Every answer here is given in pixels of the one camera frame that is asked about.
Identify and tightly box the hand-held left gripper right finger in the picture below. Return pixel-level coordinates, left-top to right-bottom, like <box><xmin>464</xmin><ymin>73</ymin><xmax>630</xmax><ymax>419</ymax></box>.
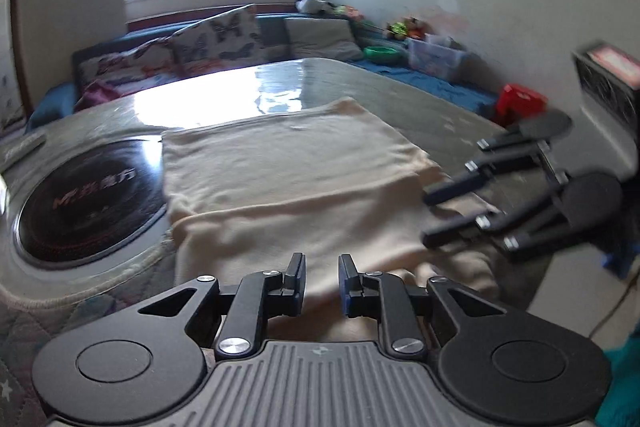
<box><xmin>338</xmin><ymin>253</ymin><xmax>506</xmax><ymax>363</ymax></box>

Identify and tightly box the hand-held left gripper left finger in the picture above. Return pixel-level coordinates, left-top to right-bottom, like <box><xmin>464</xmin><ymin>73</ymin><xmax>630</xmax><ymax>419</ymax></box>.
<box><xmin>135</xmin><ymin>252</ymin><xmax>307</xmax><ymax>360</ymax></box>

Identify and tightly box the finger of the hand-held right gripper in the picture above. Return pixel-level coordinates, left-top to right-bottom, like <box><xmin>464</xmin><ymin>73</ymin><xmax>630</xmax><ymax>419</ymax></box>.
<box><xmin>421</xmin><ymin>188</ymin><xmax>576</xmax><ymax>264</ymax></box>
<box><xmin>422</xmin><ymin>124</ymin><xmax>547</xmax><ymax>208</ymax></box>

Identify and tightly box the cream knit garment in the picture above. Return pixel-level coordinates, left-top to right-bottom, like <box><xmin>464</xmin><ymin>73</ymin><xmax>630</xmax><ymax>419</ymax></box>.
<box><xmin>161</xmin><ymin>97</ymin><xmax>506</xmax><ymax>343</ymax></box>

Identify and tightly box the blue sofa cover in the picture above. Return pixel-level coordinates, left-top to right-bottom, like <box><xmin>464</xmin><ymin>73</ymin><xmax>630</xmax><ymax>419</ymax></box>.
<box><xmin>350</xmin><ymin>57</ymin><xmax>501</xmax><ymax>112</ymax></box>

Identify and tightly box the red plastic stool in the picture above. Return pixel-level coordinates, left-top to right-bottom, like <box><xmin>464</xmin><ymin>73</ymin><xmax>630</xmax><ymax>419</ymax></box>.
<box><xmin>495</xmin><ymin>83</ymin><xmax>548</xmax><ymax>128</ymax></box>

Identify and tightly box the clear plastic storage box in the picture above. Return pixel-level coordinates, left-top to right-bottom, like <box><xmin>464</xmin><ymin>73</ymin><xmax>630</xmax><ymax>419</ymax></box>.
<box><xmin>406</xmin><ymin>34</ymin><xmax>471</xmax><ymax>82</ymax></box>

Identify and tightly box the green bowl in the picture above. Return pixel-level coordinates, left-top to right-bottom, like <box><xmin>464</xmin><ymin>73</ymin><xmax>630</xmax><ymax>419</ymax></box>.
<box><xmin>363</xmin><ymin>46</ymin><xmax>402</xmax><ymax>64</ymax></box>

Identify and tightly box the teal cloth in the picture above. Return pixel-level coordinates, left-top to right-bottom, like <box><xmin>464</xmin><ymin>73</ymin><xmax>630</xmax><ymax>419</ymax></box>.
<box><xmin>597</xmin><ymin>341</ymin><xmax>640</xmax><ymax>427</ymax></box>

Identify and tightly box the grey pillow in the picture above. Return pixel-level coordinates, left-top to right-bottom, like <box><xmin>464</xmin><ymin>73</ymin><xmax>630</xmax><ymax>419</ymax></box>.
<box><xmin>284</xmin><ymin>17</ymin><xmax>365</xmax><ymax>62</ymax></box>

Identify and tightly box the pink green plush toy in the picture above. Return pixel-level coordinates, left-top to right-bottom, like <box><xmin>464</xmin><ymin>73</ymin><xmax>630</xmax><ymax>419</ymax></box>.
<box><xmin>332</xmin><ymin>4</ymin><xmax>363</xmax><ymax>22</ymax></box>

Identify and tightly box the built-in induction cooker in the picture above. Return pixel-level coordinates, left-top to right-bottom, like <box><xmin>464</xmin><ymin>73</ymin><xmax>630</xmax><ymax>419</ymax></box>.
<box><xmin>10</xmin><ymin>137</ymin><xmax>171</xmax><ymax>268</ymax></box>

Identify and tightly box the blue sofa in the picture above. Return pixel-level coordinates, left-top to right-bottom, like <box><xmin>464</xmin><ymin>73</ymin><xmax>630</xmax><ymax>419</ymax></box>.
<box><xmin>27</xmin><ymin>9</ymin><xmax>501</xmax><ymax>128</ymax></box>

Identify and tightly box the square butterfly print pillow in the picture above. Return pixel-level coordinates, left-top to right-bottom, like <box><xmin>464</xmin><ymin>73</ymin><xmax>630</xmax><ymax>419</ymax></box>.
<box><xmin>170</xmin><ymin>4</ymin><xmax>266</xmax><ymax>75</ymax></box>

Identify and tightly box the pink cloth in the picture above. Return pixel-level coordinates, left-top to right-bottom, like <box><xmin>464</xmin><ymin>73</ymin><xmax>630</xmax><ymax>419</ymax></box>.
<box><xmin>75</xmin><ymin>79</ymin><xmax>121</xmax><ymax>110</ymax></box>

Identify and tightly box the long butterfly print pillow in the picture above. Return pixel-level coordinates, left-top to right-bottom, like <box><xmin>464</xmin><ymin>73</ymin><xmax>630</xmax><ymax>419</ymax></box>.
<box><xmin>75</xmin><ymin>37</ymin><xmax>176</xmax><ymax>88</ymax></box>

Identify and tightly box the thin black cable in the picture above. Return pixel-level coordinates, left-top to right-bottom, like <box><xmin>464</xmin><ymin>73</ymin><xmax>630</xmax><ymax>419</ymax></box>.
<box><xmin>587</xmin><ymin>278</ymin><xmax>637</xmax><ymax>339</ymax></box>

